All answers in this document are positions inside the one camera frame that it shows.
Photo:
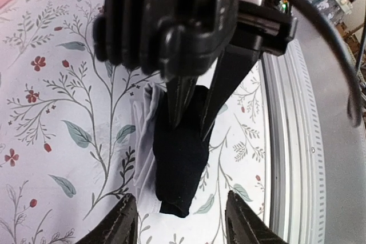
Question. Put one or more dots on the floral table mat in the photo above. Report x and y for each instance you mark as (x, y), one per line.
(68, 136)

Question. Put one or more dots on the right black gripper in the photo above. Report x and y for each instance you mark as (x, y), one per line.
(182, 38)

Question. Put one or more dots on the aluminium front rail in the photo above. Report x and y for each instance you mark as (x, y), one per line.
(315, 161)

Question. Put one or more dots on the black underwear white trim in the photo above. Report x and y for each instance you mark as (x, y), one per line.
(169, 162)

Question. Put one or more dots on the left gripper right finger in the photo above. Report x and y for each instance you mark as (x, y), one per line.
(243, 226)

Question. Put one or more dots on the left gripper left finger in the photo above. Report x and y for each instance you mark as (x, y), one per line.
(118, 227)

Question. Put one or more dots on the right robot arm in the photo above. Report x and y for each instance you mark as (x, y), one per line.
(182, 39)

